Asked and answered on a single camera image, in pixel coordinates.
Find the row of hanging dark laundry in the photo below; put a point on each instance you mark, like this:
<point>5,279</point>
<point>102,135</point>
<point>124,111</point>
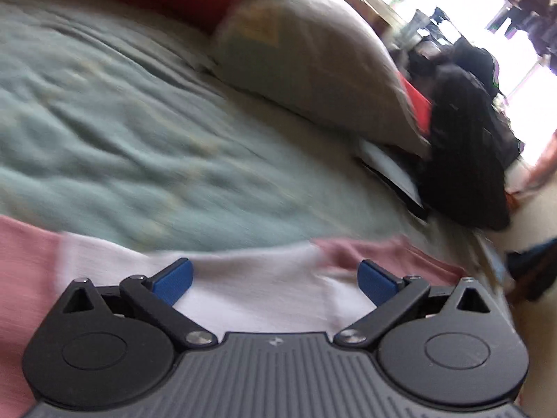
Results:
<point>535,8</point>

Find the black backpack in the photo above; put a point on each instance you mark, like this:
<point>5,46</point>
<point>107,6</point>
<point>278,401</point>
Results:
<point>465,152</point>

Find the orange curtain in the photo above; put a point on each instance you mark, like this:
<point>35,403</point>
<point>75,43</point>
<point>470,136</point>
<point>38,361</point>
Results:
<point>548,156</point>

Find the pink and white sweater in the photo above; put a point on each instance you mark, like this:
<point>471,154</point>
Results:
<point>261,278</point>

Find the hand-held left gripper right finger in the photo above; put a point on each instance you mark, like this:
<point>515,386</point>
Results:
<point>376,283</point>

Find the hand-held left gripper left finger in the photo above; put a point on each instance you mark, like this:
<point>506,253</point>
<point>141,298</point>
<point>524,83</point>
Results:
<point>173,281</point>

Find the grey pillow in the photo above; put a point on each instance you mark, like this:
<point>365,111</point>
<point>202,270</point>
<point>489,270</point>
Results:
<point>313,61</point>

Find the dark teal jacket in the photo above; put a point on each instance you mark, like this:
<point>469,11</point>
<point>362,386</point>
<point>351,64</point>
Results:
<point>535,261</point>

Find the black jacket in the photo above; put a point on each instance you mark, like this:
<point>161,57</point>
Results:
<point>474,65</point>

